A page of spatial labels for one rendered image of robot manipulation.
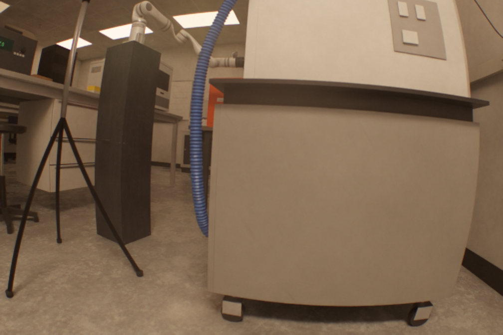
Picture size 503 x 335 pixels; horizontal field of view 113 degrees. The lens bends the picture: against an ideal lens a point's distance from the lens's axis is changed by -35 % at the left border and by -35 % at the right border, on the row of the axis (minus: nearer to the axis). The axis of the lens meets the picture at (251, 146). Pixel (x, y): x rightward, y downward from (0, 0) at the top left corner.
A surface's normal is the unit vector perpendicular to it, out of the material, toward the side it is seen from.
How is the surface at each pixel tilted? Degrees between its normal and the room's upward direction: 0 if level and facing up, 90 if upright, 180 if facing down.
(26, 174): 90
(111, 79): 90
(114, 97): 90
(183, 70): 90
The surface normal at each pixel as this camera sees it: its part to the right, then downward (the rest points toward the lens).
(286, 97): -0.18, -0.01
